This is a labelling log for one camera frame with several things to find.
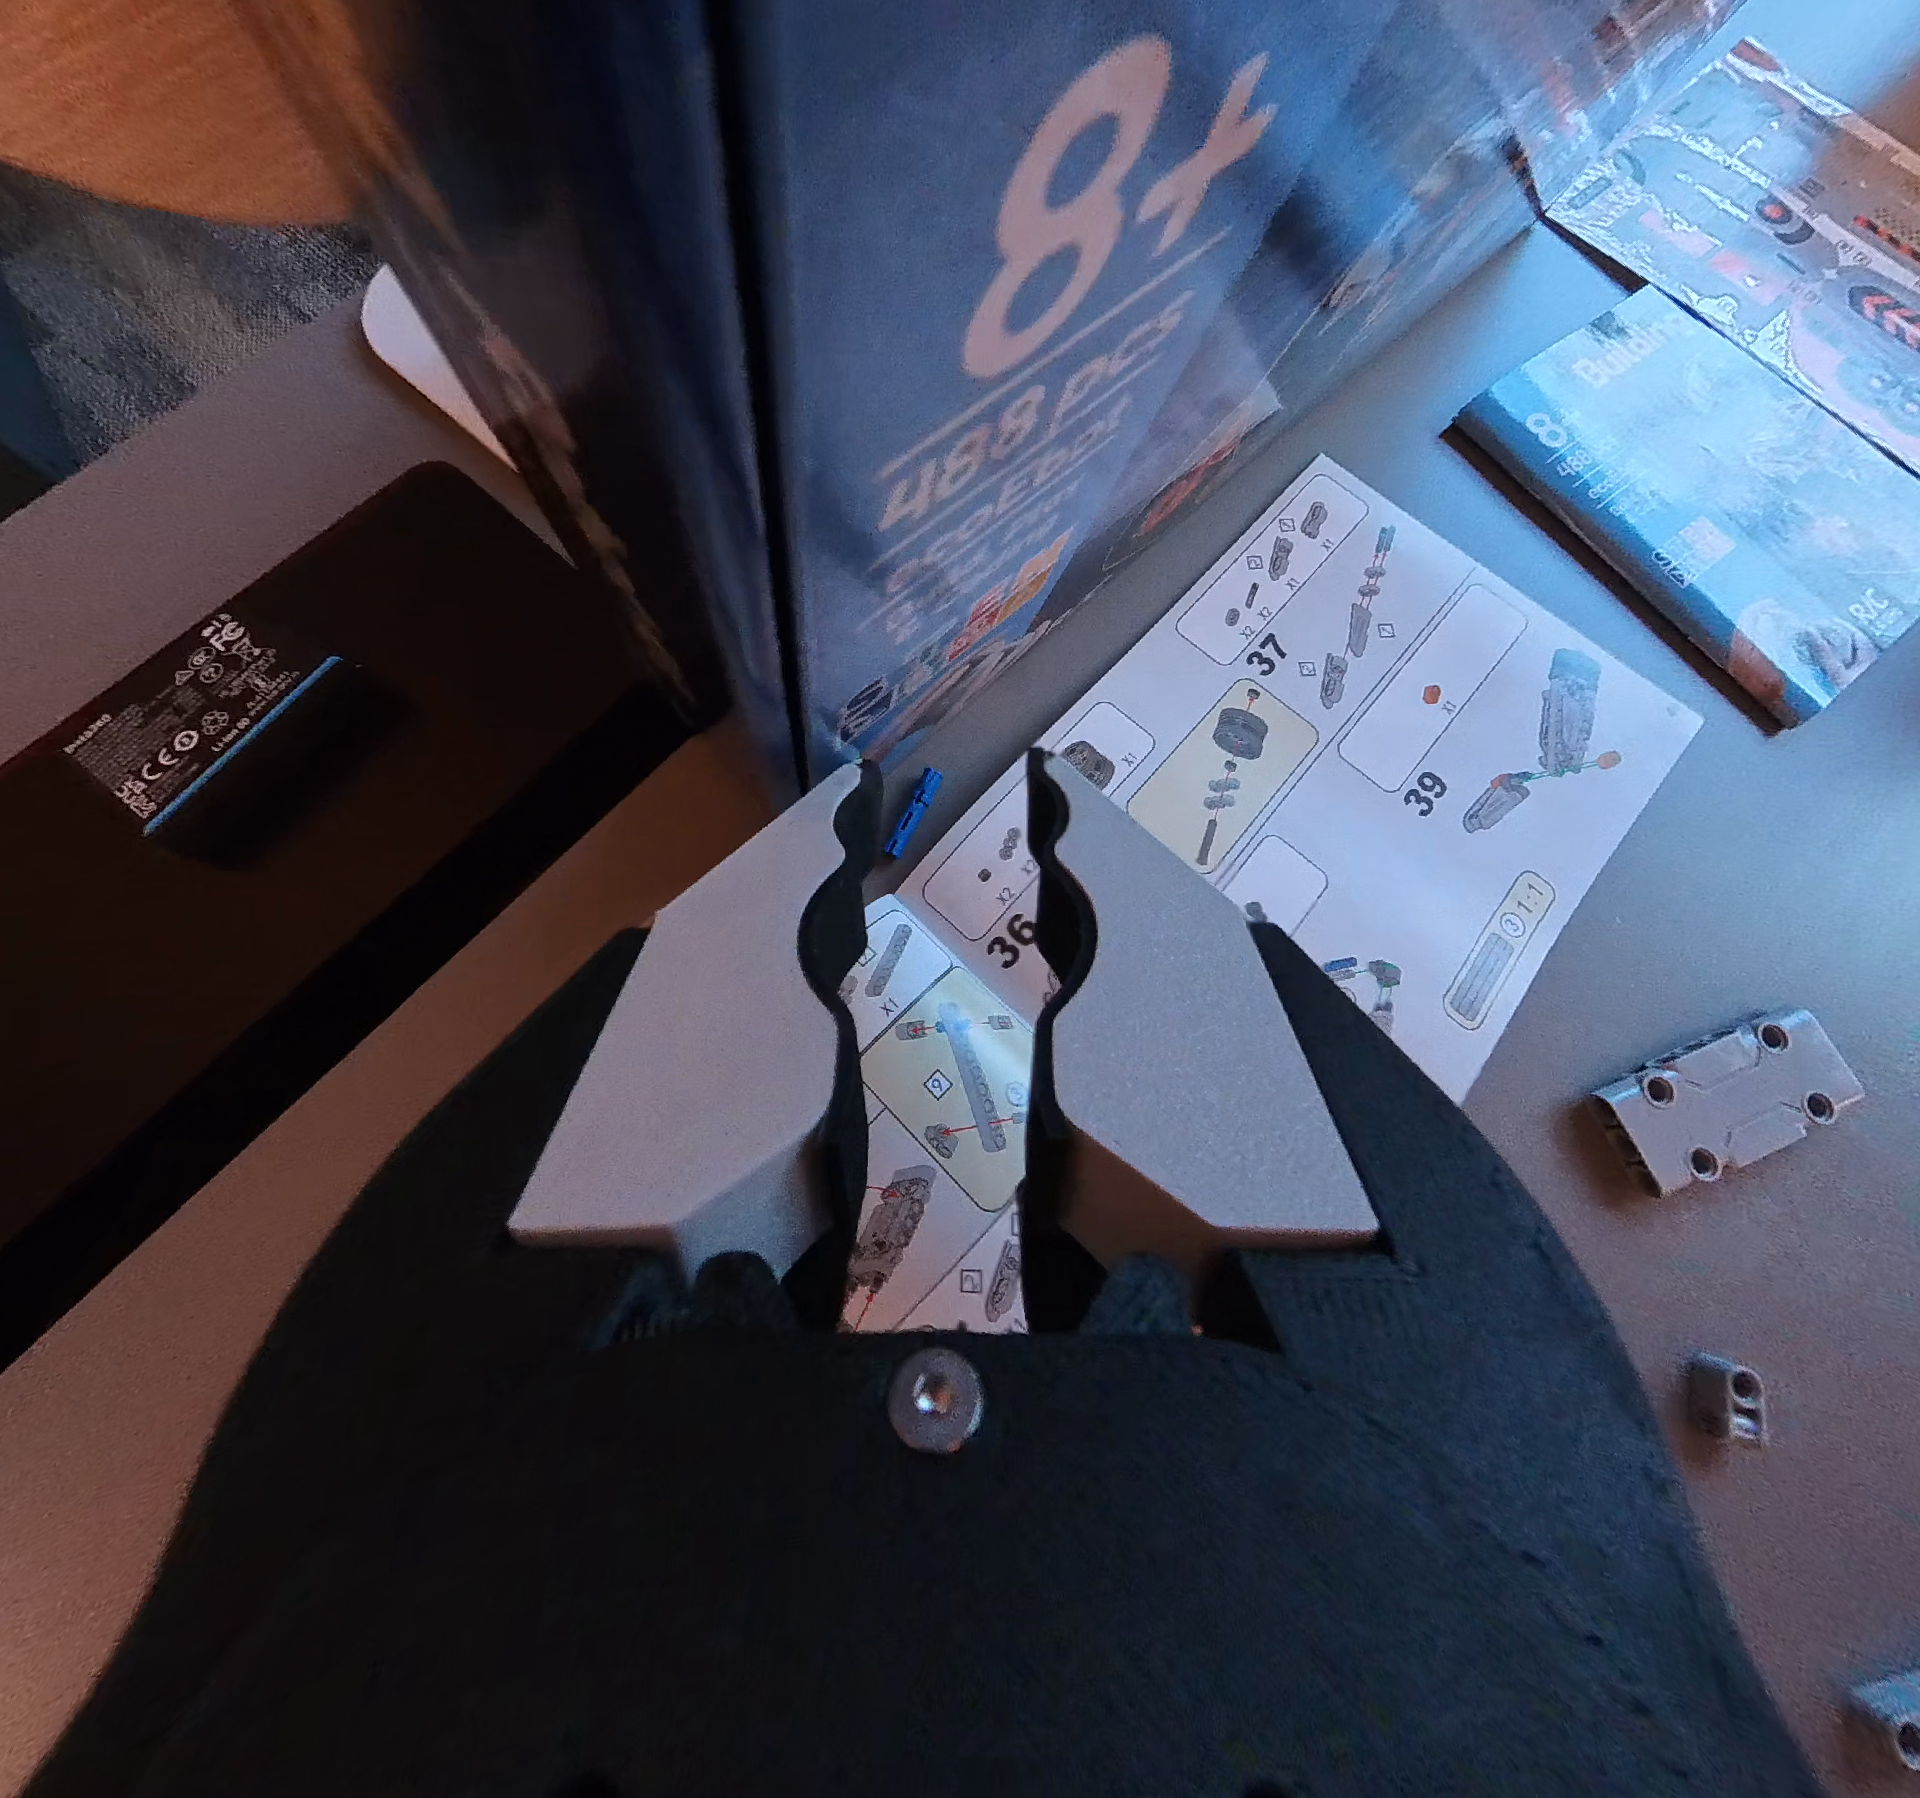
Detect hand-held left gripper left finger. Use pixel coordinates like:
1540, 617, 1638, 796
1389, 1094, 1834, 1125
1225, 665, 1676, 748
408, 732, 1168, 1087
509, 760, 888, 1291

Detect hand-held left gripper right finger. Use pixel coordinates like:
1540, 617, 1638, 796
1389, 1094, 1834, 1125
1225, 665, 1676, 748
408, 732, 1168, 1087
1020, 748, 1382, 1291

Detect grey desk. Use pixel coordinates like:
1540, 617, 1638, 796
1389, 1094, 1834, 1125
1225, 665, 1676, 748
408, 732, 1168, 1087
0, 0, 1920, 1798

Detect white instruction sheet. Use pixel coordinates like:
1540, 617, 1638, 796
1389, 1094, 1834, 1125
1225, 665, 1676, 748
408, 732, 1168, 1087
833, 454, 1705, 1337

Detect black flat device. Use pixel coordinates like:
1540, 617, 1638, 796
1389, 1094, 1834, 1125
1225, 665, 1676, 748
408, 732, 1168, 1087
0, 460, 738, 1365

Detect grey toy panel piece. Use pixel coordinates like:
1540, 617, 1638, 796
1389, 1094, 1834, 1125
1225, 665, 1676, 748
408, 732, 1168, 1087
1589, 1007, 1866, 1202

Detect small grey toy connector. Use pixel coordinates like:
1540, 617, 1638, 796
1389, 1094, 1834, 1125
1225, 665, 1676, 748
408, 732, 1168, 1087
1688, 1352, 1775, 1448

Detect blue instruction booklet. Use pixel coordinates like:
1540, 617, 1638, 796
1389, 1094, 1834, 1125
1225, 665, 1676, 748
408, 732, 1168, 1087
1443, 285, 1920, 732

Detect white flat sheet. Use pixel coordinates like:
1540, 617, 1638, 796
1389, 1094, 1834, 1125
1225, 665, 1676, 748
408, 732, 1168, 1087
360, 263, 521, 469

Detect robot kit box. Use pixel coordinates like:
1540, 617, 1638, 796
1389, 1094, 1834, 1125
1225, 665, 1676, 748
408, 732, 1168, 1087
177, 0, 1866, 804

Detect sticker sheet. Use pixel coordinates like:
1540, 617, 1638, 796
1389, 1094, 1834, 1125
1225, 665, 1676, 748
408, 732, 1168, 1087
1546, 39, 1920, 470

